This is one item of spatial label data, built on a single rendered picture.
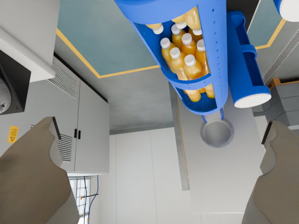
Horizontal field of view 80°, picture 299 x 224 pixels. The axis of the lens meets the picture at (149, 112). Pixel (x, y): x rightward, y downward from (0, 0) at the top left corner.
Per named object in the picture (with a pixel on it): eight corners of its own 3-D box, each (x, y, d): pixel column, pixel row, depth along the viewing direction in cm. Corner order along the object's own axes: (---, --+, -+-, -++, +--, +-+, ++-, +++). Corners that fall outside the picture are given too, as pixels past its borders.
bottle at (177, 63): (188, 66, 90) (179, 43, 74) (195, 77, 87) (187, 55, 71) (176, 74, 92) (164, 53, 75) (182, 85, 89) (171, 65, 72)
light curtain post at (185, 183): (163, 38, 219) (183, 190, 160) (162, 35, 214) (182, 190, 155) (168, 37, 217) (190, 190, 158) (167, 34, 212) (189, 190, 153)
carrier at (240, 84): (232, 33, 199) (250, 10, 172) (255, 106, 168) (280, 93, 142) (208, 32, 194) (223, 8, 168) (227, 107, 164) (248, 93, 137)
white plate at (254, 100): (255, 107, 168) (255, 106, 168) (279, 94, 142) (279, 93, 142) (228, 108, 163) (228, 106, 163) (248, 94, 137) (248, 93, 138)
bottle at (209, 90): (221, 94, 108) (219, 80, 92) (211, 101, 109) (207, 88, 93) (214, 86, 111) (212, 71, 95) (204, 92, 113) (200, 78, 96)
